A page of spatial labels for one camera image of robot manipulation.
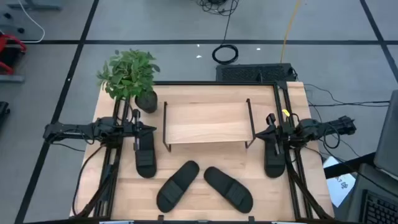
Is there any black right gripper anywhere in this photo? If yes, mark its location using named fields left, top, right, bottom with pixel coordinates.
left=255, top=113, right=284, bottom=156

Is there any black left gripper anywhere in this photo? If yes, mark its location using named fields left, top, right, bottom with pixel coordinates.
left=127, top=108, right=157, bottom=152

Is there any black rubber slide sandal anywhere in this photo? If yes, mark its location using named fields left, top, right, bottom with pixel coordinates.
left=264, top=134, right=287, bottom=179
left=155, top=160, right=200, bottom=214
left=203, top=166, right=254, bottom=214
left=134, top=130, right=157, bottom=179

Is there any black plant pot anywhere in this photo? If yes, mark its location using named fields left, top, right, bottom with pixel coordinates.
left=134, top=90, right=159, bottom=114

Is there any green leafy plant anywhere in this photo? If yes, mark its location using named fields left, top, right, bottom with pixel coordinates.
left=95, top=48, right=161, bottom=101

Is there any black keyboard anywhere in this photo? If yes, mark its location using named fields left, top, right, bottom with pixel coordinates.
left=359, top=189, right=398, bottom=224
left=215, top=63, right=297, bottom=83

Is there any white paper sheet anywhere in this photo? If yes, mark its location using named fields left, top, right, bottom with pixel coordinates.
left=322, top=155, right=358, bottom=208

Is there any grey monitor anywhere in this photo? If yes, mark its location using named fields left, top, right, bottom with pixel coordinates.
left=373, top=89, right=398, bottom=181

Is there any red tubular cart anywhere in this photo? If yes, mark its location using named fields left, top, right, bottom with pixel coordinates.
left=0, top=33, right=28, bottom=76

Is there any wooden shelf with black frame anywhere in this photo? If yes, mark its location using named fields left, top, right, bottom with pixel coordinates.
left=162, top=98, right=257, bottom=153

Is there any black aluminium rig frame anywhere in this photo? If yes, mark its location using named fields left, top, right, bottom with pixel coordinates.
left=70, top=80, right=336, bottom=224

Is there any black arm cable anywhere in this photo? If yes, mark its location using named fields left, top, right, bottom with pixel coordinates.
left=72, top=144, right=105, bottom=217

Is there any coiled black cable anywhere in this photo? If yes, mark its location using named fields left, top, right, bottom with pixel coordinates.
left=211, top=0, right=240, bottom=66

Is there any yellow cable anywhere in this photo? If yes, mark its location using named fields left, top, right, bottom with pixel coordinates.
left=279, top=0, right=302, bottom=63

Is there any long black cable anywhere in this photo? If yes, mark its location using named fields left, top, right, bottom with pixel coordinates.
left=303, top=83, right=391, bottom=108

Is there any tangled black cable bundle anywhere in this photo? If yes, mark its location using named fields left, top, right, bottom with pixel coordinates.
left=195, top=0, right=241, bottom=17

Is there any white cable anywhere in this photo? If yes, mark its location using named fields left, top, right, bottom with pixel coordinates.
left=17, top=0, right=46, bottom=44

